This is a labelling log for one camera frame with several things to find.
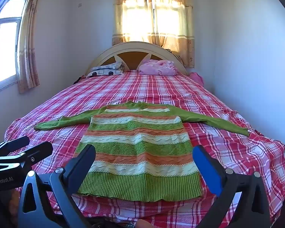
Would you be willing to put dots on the pink pillow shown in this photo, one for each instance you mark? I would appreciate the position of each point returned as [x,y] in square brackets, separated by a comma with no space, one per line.
[156,67]

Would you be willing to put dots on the dark cloth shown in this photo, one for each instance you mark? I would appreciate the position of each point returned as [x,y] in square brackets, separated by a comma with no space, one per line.
[79,78]

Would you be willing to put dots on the white patterned pillow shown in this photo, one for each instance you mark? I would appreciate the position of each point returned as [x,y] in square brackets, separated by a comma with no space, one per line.
[106,70]

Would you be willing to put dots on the red plaid bed sheet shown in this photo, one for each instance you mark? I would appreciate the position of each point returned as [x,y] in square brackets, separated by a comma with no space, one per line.
[228,159]

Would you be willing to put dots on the yellow sheer window curtain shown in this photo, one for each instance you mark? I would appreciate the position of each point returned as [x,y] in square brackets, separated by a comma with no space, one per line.
[180,47]

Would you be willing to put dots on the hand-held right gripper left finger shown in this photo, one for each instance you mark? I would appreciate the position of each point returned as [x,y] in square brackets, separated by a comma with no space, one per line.
[85,161]

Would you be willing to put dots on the cream wooden headboard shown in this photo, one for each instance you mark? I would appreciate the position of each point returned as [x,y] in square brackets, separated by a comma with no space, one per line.
[130,60]

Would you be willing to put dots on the pink cloth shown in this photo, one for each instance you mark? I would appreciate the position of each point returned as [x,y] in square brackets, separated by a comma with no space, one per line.
[196,78]

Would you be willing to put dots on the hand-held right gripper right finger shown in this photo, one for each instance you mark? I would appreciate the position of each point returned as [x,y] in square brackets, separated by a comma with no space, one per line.
[204,168]

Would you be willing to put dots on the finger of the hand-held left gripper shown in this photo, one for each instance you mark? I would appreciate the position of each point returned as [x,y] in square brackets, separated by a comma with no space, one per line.
[14,143]
[38,150]

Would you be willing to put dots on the sliding glass window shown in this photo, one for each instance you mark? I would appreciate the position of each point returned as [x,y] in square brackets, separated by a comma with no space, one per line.
[4,40]

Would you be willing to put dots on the green orange striped knit sweater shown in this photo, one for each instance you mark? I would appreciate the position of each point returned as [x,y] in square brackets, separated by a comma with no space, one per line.
[137,147]

